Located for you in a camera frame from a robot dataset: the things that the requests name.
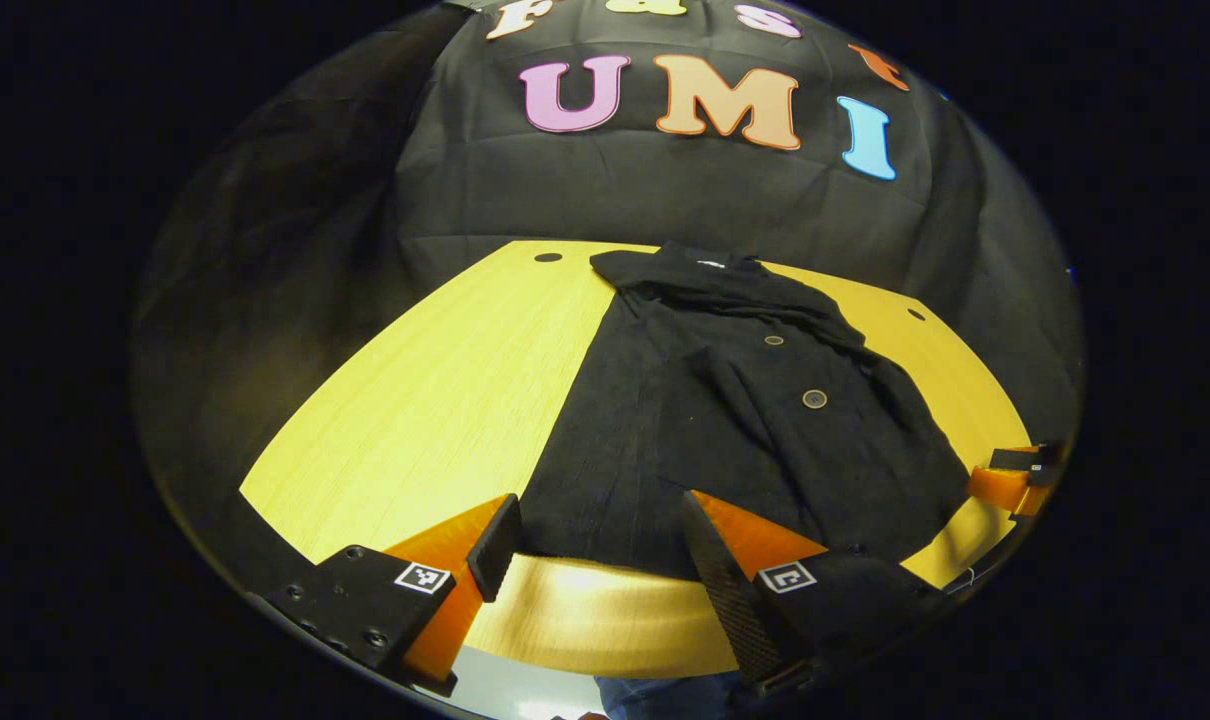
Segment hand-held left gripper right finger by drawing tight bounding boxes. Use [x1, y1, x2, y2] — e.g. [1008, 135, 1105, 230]
[681, 490, 951, 701]

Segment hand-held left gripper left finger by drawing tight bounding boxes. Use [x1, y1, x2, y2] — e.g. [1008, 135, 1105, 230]
[250, 493, 524, 698]

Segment black coat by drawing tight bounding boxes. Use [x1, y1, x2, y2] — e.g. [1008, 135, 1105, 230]
[518, 240, 971, 581]

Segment person's blue jeans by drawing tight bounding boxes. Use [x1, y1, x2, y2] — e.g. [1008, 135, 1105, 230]
[595, 675, 756, 720]

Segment black backdrop cloth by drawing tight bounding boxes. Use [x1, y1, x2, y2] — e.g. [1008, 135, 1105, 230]
[130, 0, 1084, 601]

